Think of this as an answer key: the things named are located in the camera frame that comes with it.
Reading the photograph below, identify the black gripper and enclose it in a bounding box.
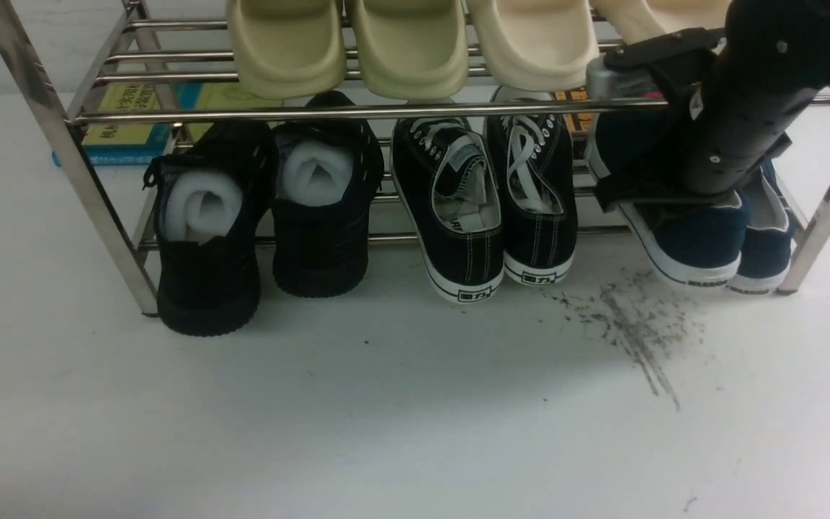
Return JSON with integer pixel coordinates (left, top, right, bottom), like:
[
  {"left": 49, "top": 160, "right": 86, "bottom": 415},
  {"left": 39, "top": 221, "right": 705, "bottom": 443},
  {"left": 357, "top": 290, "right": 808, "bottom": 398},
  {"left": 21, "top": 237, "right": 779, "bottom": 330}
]
[{"left": 594, "top": 110, "right": 793, "bottom": 211}]

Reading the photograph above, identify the navy slip-on shoe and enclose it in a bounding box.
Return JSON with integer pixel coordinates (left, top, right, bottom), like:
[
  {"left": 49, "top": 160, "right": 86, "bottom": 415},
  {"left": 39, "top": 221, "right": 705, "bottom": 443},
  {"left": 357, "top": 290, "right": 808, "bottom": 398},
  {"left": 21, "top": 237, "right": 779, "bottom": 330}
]
[
  {"left": 585, "top": 110, "right": 750, "bottom": 291},
  {"left": 728, "top": 161, "right": 797, "bottom": 296}
]

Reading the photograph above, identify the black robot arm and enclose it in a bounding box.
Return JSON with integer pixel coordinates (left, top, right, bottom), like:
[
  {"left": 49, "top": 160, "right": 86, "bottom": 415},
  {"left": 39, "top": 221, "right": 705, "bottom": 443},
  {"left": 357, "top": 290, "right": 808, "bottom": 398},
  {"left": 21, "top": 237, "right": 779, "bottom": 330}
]
[{"left": 595, "top": 1, "right": 830, "bottom": 211}]

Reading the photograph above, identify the stainless steel shoe rack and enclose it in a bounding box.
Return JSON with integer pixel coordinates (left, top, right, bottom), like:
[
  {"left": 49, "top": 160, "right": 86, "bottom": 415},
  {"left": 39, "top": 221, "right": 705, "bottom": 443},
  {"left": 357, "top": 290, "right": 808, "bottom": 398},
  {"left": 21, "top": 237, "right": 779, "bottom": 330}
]
[{"left": 0, "top": 1, "right": 830, "bottom": 316}]

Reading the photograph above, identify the black orange book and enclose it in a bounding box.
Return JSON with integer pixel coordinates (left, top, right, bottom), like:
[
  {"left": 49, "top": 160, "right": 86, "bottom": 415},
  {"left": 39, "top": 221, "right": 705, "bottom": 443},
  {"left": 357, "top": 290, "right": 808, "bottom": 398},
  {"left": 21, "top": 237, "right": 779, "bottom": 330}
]
[{"left": 553, "top": 86, "right": 595, "bottom": 160}]

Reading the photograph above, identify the cream slipper far right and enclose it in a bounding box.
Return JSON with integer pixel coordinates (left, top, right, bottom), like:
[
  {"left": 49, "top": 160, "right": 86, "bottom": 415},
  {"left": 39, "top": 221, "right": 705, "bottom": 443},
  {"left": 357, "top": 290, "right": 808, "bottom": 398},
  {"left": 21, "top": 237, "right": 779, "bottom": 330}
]
[{"left": 589, "top": 1, "right": 730, "bottom": 44}]

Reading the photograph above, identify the cream slipper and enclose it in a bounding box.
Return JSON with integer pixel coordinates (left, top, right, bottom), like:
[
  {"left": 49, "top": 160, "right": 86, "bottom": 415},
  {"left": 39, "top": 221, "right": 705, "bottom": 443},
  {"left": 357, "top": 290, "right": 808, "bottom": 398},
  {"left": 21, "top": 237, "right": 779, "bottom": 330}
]
[
  {"left": 467, "top": 1, "right": 600, "bottom": 92},
  {"left": 589, "top": 1, "right": 730, "bottom": 44}
]

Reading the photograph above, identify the black canvas sneaker right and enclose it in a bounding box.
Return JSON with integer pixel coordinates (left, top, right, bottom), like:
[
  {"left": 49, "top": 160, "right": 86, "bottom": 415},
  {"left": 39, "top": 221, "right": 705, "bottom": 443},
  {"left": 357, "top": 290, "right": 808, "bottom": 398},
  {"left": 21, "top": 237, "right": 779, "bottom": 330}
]
[{"left": 482, "top": 114, "right": 579, "bottom": 286}]

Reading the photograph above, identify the black canvas sneaker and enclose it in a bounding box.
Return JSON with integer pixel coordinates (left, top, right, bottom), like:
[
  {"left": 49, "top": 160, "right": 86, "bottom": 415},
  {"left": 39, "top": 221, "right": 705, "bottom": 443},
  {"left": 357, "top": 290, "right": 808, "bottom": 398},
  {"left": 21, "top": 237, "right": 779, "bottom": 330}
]
[
  {"left": 482, "top": 114, "right": 579, "bottom": 286},
  {"left": 390, "top": 116, "right": 504, "bottom": 303}
]

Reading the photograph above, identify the black canvas sneaker left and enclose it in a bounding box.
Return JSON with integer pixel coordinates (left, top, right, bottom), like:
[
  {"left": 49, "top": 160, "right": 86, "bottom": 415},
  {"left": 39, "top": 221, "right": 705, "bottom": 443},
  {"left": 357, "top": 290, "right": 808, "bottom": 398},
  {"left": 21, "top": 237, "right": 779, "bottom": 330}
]
[{"left": 390, "top": 116, "right": 504, "bottom": 303}]

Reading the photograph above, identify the green slipper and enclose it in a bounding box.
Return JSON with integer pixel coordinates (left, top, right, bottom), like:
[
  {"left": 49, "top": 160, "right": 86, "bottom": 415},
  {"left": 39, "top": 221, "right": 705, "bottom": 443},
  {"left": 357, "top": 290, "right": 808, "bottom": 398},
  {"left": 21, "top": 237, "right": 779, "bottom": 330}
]
[
  {"left": 344, "top": 1, "right": 470, "bottom": 99},
  {"left": 226, "top": 1, "right": 347, "bottom": 99}
]

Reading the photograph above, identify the black mesh sneaker right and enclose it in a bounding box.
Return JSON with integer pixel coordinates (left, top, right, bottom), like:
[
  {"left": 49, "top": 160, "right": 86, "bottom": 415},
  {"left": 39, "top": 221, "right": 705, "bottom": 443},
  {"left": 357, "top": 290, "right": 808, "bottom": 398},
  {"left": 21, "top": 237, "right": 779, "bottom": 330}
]
[{"left": 271, "top": 117, "right": 385, "bottom": 298}]

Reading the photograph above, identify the black mesh sneaker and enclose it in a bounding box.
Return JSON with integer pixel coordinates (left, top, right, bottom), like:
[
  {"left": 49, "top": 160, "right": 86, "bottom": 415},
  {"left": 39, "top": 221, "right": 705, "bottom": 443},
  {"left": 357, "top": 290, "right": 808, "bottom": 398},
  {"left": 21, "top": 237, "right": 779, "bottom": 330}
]
[
  {"left": 271, "top": 117, "right": 385, "bottom": 298},
  {"left": 143, "top": 120, "right": 279, "bottom": 337}
]

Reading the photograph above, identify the green slipper far left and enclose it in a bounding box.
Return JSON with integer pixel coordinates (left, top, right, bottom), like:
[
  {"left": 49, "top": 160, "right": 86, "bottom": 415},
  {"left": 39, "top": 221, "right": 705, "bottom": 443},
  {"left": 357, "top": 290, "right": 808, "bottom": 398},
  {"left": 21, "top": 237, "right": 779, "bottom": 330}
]
[{"left": 226, "top": 1, "right": 347, "bottom": 99}]

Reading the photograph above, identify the black mesh sneaker left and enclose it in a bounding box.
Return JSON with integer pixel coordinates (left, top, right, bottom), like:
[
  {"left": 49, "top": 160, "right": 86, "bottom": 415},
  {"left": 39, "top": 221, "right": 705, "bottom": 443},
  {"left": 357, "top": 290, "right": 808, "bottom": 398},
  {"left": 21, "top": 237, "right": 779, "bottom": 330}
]
[{"left": 143, "top": 120, "right": 279, "bottom": 337}]

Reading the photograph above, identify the yellow green book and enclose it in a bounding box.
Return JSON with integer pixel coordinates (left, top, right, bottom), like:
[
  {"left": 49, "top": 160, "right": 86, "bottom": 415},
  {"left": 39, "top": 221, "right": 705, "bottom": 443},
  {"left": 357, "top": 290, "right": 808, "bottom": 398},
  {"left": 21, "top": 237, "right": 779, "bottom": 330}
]
[{"left": 190, "top": 83, "right": 284, "bottom": 112}]

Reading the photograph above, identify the yellow blue book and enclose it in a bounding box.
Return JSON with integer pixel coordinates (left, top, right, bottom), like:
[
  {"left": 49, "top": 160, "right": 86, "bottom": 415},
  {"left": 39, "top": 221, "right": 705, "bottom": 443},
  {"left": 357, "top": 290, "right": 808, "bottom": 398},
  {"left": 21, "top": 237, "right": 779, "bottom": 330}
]
[{"left": 81, "top": 84, "right": 171, "bottom": 167}]

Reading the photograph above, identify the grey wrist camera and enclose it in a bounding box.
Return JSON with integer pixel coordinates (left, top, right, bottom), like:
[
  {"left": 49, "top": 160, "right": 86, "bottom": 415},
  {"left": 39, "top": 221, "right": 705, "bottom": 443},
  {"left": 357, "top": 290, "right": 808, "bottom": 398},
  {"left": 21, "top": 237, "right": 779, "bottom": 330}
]
[{"left": 586, "top": 27, "right": 727, "bottom": 102}]

